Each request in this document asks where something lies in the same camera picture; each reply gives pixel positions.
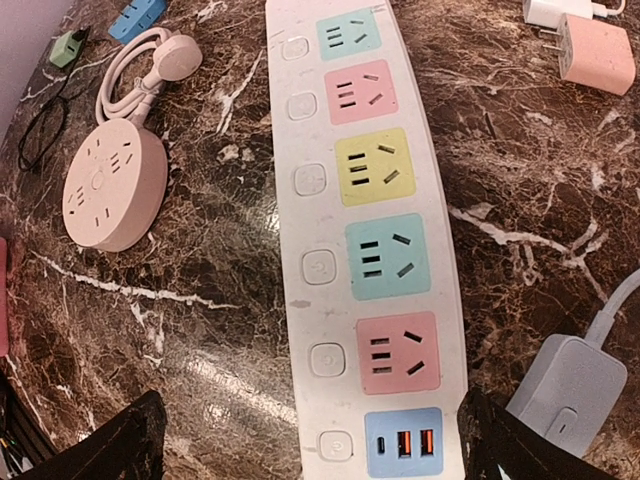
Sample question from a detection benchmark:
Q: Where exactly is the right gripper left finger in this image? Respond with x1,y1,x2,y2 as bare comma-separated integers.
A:
19,390,165,479

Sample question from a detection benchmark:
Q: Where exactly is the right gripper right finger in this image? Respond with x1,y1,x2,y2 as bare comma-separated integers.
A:
457,388,612,480

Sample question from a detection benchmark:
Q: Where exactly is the blue power strip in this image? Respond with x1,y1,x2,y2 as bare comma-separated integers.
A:
506,334,627,458

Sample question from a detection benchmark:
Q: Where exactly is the pink round socket base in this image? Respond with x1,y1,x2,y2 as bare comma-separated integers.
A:
62,119,168,252

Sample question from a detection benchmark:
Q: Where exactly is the white multicolour power strip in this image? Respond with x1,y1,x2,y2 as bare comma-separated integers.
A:
265,1,468,479

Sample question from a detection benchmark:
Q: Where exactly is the black thin cable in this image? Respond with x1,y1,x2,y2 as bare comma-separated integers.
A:
17,54,84,174

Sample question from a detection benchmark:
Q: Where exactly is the white pink cable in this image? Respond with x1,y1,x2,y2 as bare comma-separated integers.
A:
94,27,204,131

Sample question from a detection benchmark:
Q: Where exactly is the pink charger plug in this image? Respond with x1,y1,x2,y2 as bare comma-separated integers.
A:
555,14,636,96

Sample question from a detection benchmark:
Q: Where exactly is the green plug adapter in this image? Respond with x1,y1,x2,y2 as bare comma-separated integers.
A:
49,27,91,69

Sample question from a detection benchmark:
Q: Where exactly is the blue square plug adapter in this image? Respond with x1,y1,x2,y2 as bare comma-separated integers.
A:
108,0,167,45

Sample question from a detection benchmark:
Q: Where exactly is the white charger with pink cable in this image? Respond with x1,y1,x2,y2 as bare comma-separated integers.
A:
522,0,627,29

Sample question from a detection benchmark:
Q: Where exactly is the grey-blue power strip cable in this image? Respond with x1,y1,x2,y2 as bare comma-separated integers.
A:
584,267,640,349

